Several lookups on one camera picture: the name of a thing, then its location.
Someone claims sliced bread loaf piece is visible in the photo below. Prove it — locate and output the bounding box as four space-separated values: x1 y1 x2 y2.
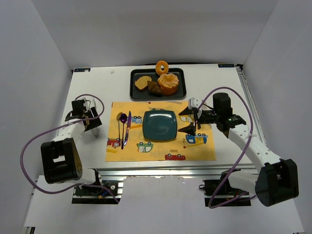
135 76 152 91

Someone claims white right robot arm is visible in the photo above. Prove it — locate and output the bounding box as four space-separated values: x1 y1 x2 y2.
179 93 299 207

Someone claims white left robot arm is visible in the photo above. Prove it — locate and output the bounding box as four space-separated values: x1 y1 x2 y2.
40 98 102 184

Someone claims teal square plate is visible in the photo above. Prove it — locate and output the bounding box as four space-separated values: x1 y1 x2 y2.
142 110 177 141

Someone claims purple spoon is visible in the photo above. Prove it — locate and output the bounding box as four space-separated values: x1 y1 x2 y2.
120 113 128 150

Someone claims orange sugared bun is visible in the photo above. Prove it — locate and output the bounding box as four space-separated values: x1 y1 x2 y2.
157 73 179 96

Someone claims iridescent knife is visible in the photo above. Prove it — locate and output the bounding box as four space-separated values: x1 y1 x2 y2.
123 111 132 146

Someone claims brown chocolate croissant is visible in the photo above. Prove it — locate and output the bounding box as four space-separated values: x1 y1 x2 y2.
147 81 162 96

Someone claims yellow cartoon placemat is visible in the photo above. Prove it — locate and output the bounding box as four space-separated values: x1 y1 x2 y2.
105 101 216 162

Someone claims black baking tray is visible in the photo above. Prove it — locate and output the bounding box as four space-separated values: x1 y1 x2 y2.
130 68 187 101

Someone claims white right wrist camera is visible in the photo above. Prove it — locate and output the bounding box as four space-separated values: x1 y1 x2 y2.
188 97 202 112

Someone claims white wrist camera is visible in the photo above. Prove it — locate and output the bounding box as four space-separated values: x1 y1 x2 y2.
188 97 202 112
82 97 91 111

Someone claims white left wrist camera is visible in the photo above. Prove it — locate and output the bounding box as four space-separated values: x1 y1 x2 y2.
82 97 91 111

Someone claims aluminium table frame rail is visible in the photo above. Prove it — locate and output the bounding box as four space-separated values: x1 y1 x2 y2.
235 64 267 145

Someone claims orange donut ring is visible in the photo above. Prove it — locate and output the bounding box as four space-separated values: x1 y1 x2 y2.
155 60 169 75

